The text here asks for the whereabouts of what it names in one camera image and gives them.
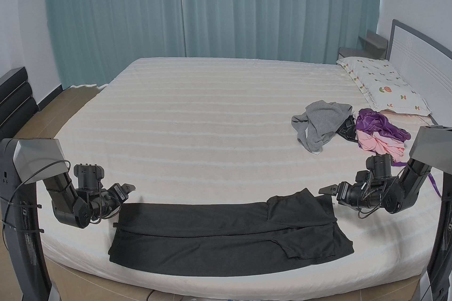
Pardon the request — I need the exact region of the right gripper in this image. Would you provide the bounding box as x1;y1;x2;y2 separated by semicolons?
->
319;181;368;213

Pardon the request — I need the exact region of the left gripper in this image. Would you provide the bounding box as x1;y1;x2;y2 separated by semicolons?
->
101;182;137;220

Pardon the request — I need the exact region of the black T-shirt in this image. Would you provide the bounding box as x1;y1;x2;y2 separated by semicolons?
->
108;188;355;276

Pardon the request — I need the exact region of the bed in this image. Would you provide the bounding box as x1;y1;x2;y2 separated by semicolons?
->
35;19;452;297

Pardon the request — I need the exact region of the black shiny garment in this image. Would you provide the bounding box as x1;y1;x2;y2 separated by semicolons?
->
335;115;359;143

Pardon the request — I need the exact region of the pink garment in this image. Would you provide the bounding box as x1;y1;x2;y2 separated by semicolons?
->
357;130;406;163

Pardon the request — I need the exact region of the grey garment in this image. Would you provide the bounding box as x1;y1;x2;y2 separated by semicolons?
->
291;99;354;154

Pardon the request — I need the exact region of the purple satin garment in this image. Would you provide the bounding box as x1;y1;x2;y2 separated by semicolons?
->
355;108;444;198

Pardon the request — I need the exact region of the white printed pillow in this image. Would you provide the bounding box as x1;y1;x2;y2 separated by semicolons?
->
336;57;432;117

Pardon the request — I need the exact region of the black chest of drawers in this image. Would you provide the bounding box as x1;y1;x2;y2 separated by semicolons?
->
0;67;39;139

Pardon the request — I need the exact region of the grey bedside table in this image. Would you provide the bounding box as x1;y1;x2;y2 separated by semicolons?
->
338;30;389;63

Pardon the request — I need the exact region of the blue-green curtain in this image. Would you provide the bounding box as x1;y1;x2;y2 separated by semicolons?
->
181;0;382;64
44;0;188;88

